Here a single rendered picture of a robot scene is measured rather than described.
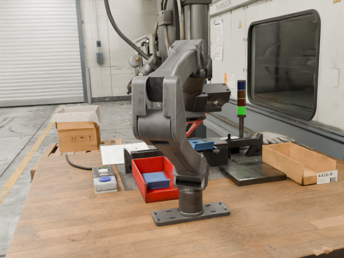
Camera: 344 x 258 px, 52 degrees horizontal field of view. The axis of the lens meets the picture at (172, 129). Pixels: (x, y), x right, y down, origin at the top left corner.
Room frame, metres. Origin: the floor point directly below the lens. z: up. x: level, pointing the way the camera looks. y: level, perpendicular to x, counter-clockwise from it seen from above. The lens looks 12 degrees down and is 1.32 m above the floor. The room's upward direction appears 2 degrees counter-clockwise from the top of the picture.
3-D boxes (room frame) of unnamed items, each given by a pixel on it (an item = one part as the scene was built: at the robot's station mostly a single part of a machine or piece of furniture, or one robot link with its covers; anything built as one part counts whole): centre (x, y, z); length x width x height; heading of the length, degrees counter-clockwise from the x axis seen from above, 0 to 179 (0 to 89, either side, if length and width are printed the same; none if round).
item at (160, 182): (1.10, 0.06, 0.92); 0.15 x 0.07 x 0.03; 11
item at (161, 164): (1.07, 0.06, 0.93); 0.25 x 0.12 x 0.06; 15
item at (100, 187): (1.06, 0.22, 0.90); 0.07 x 0.07 x 0.06; 15
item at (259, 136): (1.37, -0.33, 0.95); 0.06 x 0.03 x 0.09; 105
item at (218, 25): (2.94, -0.40, 1.41); 0.25 x 0.01 x 0.33; 11
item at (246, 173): (1.14, -0.26, 0.91); 0.17 x 0.16 x 0.02; 105
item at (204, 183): (0.87, -0.04, 1.00); 0.09 x 0.06 x 0.06; 70
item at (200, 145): (1.24, -0.09, 1.00); 0.15 x 0.07 x 0.03; 15
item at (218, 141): (1.28, -0.10, 0.98); 0.20 x 0.10 x 0.01; 105
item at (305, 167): (1.16, -0.43, 0.93); 0.25 x 0.13 x 0.08; 15
